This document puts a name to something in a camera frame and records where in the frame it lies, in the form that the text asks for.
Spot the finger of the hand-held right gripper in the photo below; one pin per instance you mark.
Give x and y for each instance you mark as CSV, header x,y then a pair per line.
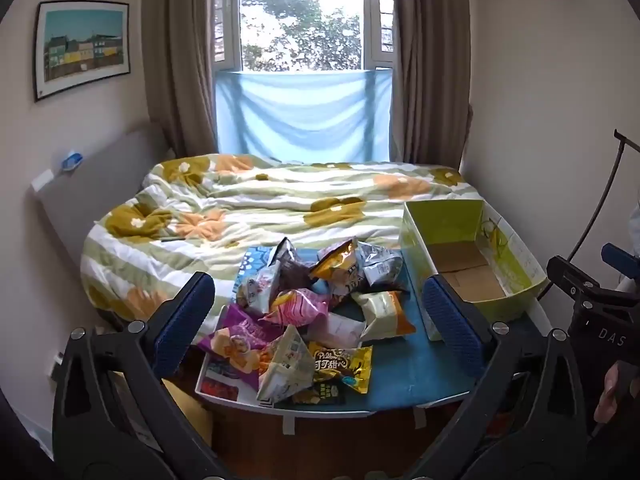
x,y
620,259
575,280

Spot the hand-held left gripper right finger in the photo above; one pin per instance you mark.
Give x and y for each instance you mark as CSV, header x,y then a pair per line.
x,y
452,317

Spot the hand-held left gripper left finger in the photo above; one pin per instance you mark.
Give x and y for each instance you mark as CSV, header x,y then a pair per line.
x,y
185,320

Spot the green white cardboard box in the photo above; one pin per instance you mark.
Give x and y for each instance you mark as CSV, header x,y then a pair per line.
x,y
465,260

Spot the silver red print snack bag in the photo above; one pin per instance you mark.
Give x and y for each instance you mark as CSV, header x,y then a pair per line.
x,y
255,285

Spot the yellow orange snack bag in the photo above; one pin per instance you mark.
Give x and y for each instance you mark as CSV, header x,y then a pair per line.
x,y
340,262

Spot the person's right hand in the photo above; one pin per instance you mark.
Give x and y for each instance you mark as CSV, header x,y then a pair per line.
x,y
614,390

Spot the blue patterned table mat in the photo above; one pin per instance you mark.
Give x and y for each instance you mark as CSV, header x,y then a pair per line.
x,y
420,360

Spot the purple snack bag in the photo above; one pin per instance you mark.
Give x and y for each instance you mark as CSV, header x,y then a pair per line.
x,y
235,340

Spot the pale green orange snack bag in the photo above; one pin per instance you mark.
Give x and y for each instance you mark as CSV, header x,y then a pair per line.
x,y
385,312

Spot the black stand rod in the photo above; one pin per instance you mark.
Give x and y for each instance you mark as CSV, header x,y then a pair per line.
x,y
611,180

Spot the silver crinkled snack bag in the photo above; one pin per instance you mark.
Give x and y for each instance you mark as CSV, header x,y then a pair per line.
x,y
381,265

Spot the silver triangular snack bag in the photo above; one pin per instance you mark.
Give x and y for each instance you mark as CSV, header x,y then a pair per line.
x,y
285,365

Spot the pink striped snack bag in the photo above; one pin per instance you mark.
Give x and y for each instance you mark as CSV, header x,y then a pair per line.
x,y
295,307

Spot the yellow brown snack packet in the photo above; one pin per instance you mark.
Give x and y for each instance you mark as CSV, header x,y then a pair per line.
x,y
345,365

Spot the brown snack bag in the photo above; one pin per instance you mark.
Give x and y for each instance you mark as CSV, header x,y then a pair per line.
x,y
289,265

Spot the pale pink snack packet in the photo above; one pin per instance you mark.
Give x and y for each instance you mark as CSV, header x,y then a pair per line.
x,y
335,330

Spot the floral striped quilt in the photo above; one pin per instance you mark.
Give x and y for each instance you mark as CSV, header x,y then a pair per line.
x,y
280,200

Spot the dark green snack packet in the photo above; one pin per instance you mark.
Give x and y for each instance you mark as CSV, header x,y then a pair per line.
x,y
320,395

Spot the grey bed headboard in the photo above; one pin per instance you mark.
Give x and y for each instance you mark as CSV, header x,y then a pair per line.
x,y
100,180

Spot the blue white small object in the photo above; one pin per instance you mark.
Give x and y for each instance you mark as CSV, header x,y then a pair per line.
x,y
71,161

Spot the light blue window cloth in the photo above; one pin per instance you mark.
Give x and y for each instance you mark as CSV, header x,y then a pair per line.
x,y
300,115

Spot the brown curtain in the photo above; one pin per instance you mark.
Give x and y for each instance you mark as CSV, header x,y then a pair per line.
x,y
180,60
430,60

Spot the white framed window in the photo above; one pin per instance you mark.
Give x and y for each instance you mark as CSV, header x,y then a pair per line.
x,y
300,15

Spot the framed wall picture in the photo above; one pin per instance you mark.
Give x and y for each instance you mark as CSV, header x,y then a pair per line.
x,y
82,45

